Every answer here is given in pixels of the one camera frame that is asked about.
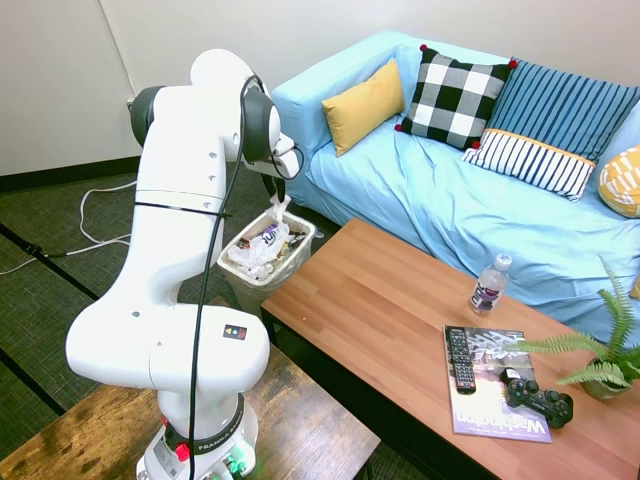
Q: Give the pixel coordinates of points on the white wall outlet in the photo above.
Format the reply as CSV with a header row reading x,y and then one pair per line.
x,y
131,104

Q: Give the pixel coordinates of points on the blue striped pillow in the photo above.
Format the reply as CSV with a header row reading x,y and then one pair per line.
x,y
560,110

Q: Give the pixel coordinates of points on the black white checkered pillow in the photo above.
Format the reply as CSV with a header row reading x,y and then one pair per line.
x,y
455,100

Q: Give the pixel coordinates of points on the light blue covered sofa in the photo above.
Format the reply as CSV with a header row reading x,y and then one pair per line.
x,y
450,200

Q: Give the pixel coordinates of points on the black game controller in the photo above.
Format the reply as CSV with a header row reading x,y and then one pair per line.
x,y
540,400

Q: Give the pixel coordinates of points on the beige plastic trash bin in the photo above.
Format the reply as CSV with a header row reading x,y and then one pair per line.
x,y
295,265

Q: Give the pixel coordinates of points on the rustic wooden robot table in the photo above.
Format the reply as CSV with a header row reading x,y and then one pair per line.
x,y
300,430

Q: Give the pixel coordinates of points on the crumpled white plastic bag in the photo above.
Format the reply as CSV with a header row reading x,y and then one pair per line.
x,y
252,252

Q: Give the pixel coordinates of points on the wooden coffee table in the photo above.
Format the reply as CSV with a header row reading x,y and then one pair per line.
x,y
370,320

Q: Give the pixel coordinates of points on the potted green fern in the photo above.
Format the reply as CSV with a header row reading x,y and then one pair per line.
x,y
607,372

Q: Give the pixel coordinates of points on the black TV remote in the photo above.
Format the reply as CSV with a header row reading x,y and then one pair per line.
x,y
461,360

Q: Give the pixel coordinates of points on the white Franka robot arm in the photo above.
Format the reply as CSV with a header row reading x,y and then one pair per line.
x,y
170,250

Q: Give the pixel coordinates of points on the orange striped bolster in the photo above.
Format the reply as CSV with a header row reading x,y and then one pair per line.
x,y
636,289

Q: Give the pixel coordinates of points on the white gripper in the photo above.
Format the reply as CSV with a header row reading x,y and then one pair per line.
x,y
287,155

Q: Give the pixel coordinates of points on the Washington magazine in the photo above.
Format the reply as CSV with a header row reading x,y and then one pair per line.
x,y
490,415

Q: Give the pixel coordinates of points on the clear purple label water bottle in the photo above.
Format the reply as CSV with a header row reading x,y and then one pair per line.
x,y
487,292

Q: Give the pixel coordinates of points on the yellow white patterned bolster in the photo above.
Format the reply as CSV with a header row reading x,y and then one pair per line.
x,y
622,182

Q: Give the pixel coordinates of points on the white navy striped pillow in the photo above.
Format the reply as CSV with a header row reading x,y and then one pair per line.
x,y
530,162

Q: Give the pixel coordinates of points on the mustard yellow pillow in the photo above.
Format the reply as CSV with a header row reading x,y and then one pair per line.
x,y
360,110

